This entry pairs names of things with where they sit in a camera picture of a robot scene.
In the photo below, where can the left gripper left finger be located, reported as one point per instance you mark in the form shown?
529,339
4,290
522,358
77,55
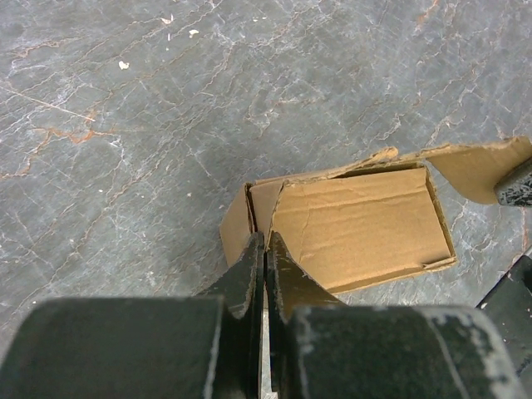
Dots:
204,346

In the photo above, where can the small cardboard box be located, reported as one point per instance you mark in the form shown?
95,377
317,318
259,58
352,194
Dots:
373,221

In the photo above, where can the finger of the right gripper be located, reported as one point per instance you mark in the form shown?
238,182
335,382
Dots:
515,189

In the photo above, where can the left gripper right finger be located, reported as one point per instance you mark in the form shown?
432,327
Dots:
321,347

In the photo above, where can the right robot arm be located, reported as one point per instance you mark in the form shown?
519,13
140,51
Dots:
508,303

